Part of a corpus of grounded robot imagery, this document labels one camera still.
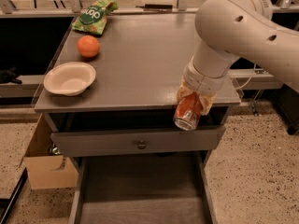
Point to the brass drawer knob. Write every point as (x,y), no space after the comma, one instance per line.
(141,144)

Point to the orange fruit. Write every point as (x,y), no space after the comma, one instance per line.
(88,46)

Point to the cardboard box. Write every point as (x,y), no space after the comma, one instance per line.
(45,169)

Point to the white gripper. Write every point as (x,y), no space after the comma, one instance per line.
(202,81)

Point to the red coke can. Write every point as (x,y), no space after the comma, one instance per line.
(188,112)

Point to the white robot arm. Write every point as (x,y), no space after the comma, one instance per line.
(232,29)

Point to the open grey middle drawer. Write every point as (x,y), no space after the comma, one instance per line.
(143,189)

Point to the grey drawer cabinet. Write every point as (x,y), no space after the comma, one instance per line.
(138,73)

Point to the green chip bag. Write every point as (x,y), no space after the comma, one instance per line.
(94,19)

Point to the grey top drawer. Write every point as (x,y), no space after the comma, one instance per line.
(124,142)

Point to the black object on shelf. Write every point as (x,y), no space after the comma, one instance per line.
(9,76)

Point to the white paper bowl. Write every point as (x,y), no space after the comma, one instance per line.
(69,79)

